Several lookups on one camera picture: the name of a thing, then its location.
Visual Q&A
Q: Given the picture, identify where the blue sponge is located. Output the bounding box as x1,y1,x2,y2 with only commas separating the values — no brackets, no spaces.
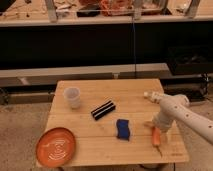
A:
116,119,130,140

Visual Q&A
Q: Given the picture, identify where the black bin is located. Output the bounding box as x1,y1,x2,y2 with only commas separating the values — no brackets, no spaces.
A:
166,46,213,75

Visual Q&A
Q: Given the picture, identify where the white ceramic cup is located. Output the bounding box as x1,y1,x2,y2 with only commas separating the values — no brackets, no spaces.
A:
63,87,81,109

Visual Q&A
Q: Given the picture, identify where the black white striped block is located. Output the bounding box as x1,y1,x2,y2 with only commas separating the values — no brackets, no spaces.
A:
91,101,116,120

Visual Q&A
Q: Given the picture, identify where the orange plate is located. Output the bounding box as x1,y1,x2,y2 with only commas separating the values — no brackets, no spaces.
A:
36,127,76,168

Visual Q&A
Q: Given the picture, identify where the small white object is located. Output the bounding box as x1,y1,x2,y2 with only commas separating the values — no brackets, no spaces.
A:
144,92,163,103

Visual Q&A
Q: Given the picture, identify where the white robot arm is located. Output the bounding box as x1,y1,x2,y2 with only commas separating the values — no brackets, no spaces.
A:
153,95,213,145

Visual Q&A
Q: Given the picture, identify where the wooden table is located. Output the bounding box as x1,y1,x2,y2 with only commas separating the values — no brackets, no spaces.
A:
45,79,189,167

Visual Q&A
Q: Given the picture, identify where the blue vertical cable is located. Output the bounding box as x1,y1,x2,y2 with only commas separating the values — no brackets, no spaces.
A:
131,16,138,80

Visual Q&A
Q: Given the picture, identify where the orange pepper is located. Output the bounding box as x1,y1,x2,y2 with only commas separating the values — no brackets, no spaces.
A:
152,127,161,153

